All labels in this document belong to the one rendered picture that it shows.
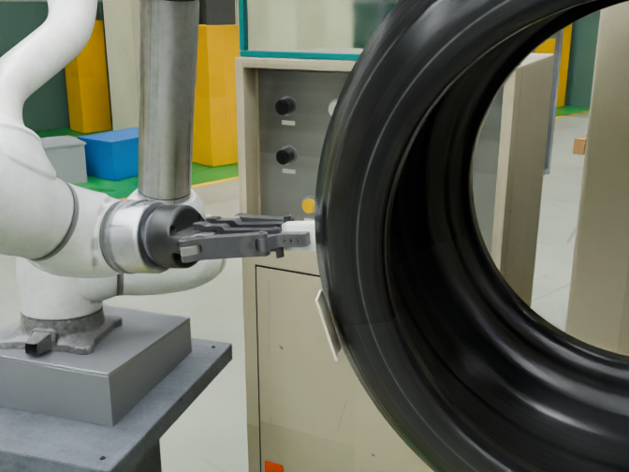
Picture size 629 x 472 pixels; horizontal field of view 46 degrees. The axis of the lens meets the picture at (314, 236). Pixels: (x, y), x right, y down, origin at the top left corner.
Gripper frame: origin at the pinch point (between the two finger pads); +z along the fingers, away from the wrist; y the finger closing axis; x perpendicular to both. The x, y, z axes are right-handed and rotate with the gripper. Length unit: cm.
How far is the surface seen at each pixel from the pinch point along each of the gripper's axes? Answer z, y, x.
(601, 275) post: 25.7, 25.8, 12.5
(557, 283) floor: -27, 307, 111
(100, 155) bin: -395, 390, 40
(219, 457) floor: -98, 101, 101
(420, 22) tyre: 17.7, -11.6, -20.1
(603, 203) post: 26.2, 25.8, 3.2
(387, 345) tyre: 12.3, -12.4, 6.4
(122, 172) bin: -381, 396, 55
